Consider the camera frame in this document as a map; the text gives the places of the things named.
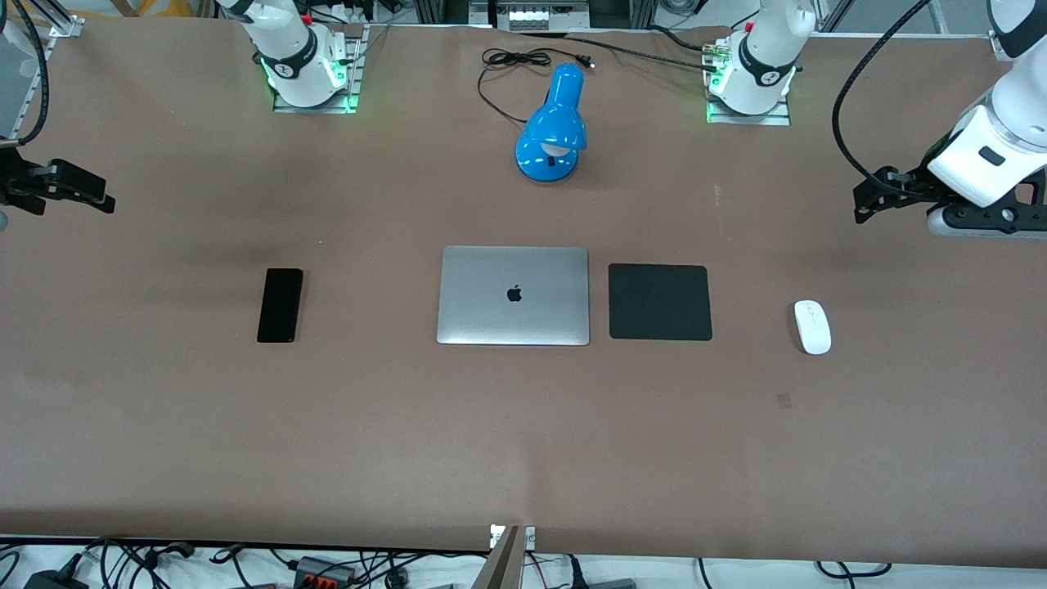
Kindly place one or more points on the white power strip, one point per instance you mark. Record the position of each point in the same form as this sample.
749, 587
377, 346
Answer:
546, 16

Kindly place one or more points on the aluminium frame rail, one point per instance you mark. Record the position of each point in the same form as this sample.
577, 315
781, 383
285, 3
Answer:
37, 82

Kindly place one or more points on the white computer mouse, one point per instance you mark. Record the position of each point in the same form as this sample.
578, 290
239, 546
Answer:
813, 329

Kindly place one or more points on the grey connector block orange levers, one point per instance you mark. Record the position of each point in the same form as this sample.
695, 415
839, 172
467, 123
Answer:
325, 570

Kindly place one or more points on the silver closed laptop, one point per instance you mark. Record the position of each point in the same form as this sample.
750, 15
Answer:
513, 294

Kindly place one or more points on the black mouse pad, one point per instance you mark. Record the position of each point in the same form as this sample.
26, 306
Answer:
659, 302

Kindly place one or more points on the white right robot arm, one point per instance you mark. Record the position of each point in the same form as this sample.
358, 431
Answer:
288, 49

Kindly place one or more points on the black power adapter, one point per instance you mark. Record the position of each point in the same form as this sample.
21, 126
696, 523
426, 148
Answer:
53, 581

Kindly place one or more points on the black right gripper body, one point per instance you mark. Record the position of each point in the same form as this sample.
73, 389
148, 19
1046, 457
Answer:
18, 181

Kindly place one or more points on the black power plug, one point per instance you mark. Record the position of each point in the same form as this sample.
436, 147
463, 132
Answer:
605, 583

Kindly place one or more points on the aluminium frame post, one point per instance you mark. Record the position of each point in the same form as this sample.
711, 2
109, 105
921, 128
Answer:
509, 560

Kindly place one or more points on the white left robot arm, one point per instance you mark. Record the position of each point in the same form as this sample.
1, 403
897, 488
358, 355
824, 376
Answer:
765, 61

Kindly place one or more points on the black smartphone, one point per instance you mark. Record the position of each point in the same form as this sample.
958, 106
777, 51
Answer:
280, 305

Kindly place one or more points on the blue desk lamp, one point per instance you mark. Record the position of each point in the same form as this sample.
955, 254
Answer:
554, 123

